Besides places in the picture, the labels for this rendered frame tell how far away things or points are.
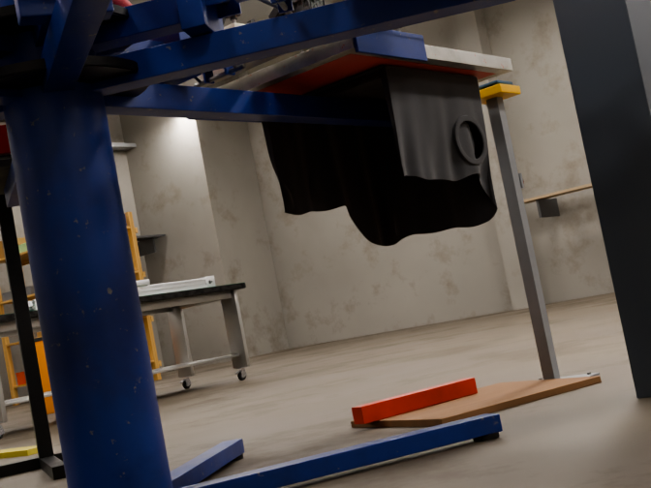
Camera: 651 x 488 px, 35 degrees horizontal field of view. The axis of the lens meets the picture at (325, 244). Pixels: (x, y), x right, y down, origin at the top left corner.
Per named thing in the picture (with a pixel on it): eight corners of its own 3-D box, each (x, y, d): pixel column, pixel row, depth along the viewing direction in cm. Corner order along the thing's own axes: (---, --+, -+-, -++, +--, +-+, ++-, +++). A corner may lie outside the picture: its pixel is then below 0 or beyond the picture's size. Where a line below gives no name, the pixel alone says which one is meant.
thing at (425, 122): (475, 201, 301) (451, 83, 304) (501, 195, 296) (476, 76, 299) (385, 207, 266) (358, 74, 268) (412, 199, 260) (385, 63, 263)
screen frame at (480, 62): (359, 123, 339) (357, 111, 340) (512, 71, 303) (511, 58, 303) (187, 114, 278) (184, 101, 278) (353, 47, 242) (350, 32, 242)
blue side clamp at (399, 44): (412, 67, 268) (407, 41, 268) (428, 61, 265) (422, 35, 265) (342, 57, 244) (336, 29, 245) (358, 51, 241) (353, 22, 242)
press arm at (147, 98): (392, 127, 306) (388, 107, 307) (408, 122, 302) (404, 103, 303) (46, 111, 210) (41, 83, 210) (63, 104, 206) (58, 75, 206)
